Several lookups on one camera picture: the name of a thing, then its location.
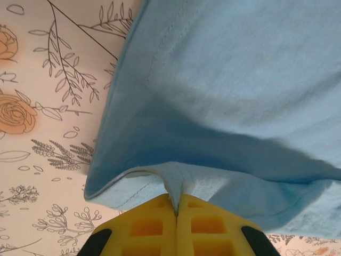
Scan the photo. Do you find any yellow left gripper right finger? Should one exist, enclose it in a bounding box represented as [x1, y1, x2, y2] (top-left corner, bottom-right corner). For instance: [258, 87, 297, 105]
[177, 194, 264, 256]

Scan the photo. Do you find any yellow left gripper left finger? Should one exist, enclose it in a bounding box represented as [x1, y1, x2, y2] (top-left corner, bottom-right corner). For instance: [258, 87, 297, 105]
[94, 194, 178, 256]

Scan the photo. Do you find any light blue t-shirt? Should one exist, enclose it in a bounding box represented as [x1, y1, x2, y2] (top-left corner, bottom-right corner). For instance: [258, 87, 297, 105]
[84, 0, 341, 239]

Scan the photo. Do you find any floral patterned tablecloth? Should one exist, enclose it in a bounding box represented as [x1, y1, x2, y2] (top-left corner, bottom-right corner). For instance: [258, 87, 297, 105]
[0, 0, 341, 256]

